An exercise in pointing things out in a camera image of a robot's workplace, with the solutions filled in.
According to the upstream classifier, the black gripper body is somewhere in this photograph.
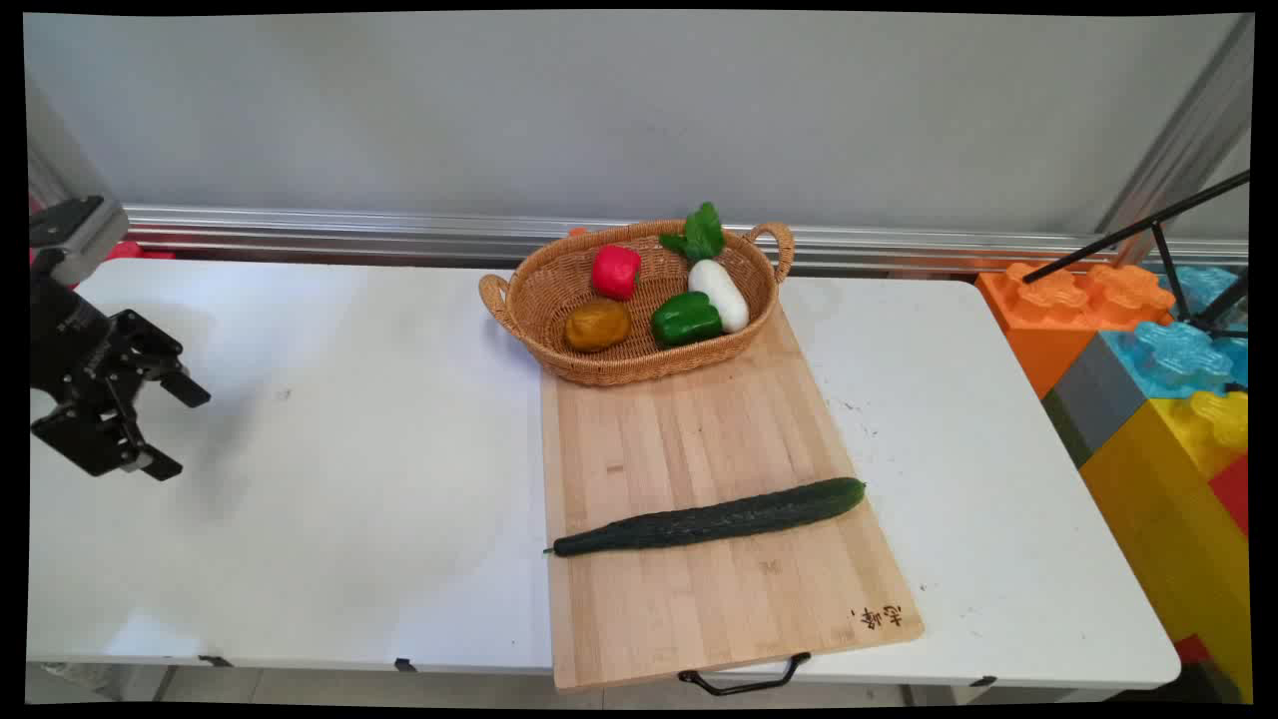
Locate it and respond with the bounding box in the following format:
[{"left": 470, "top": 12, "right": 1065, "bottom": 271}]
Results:
[{"left": 30, "top": 270, "right": 126, "bottom": 405}]

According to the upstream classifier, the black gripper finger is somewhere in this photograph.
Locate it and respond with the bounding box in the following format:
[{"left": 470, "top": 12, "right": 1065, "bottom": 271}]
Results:
[
  {"left": 108, "top": 310, "right": 213, "bottom": 409},
  {"left": 31, "top": 384, "right": 185, "bottom": 483}
]

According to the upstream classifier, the brown toy potato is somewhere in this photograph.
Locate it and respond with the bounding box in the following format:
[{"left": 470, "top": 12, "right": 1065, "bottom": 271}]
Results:
[{"left": 564, "top": 298, "right": 632, "bottom": 353}]

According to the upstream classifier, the woven wicker basket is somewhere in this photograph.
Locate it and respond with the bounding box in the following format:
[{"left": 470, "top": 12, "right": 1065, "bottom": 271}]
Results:
[{"left": 478, "top": 220, "right": 797, "bottom": 388}]

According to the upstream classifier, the red toy bell pepper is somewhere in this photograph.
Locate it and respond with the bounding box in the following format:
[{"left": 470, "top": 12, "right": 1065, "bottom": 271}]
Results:
[{"left": 591, "top": 244, "right": 643, "bottom": 303}]

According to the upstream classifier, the green toy bell pepper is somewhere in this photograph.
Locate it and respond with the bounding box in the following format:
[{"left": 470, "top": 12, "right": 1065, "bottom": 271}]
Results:
[{"left": 651, "top": 291, "right": 724, "bottom": 349}]

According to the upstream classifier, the wooden cutting board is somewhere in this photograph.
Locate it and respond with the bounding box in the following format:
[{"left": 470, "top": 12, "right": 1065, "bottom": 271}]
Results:
[{"left": 539, "top": 300, "right": 925, "bottom": 694}]

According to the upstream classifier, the white toy radish with leaves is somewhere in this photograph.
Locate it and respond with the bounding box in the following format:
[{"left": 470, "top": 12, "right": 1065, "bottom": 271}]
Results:
[{"left": 659, "top": 202, "right": 751, "bottom": 335}]

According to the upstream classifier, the dark green cucumber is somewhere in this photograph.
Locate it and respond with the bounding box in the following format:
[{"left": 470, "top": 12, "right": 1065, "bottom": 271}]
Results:
[{"left": 543, "top": 477, "right": 867, "bottom": 558}]

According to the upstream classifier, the orange giant building block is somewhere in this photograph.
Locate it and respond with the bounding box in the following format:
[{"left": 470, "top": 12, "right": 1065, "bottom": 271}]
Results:
[{"left": 975, "top": 262, "right": 1178, "bottom": 400}]

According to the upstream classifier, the grey giant building block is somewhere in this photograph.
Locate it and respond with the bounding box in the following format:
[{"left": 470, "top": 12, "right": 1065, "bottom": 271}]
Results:
[{"left": 1041, "top": 332, "right": 1150, "bottom": 468}]

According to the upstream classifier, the black tripod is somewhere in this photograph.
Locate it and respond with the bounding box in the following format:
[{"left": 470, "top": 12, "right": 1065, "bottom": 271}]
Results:
[{"left": 1020, "top": 170, "right": 1251, "bottom": 341}]

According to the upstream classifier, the blue giant building block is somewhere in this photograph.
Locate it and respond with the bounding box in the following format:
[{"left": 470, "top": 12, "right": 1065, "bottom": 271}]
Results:
[{"left": 1098, "top": 265, "right": 1250, "bottom": 400}]

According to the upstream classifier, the yellow giant building block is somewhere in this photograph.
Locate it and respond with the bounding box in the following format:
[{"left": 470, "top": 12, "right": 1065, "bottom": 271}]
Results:
[{"left": 1080, "top": 389, "right": 1254, "bottom": 703}]

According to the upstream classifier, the red giant building block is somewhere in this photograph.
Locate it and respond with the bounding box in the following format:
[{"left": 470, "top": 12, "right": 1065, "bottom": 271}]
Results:
[{"left": 1208, "top": 454, "right": 1250, "bottom": 540}]

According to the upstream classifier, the wrist camera with black bracket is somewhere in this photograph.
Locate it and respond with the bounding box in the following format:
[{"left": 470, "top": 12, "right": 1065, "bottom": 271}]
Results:
[{"left": 30, "top": 196, "right": 130, "bottom": 287}]

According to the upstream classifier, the horizontal aluminium rail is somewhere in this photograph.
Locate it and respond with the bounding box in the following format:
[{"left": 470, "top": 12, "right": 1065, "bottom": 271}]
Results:
[{"left": 120, "top": 205, "right": 1250, "bottom": 278}]

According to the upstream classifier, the black metal board handle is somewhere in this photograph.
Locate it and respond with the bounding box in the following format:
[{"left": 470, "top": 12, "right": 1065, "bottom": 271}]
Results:
[{"left": 678, "top": 652, "right": 812, "bottom": 697}]

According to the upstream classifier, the slanted aluminium post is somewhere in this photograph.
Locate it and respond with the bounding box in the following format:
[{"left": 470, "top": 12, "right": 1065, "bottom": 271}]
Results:
[{"left": 1096, "top": 14, "right": 1255, "bottom": 267}]

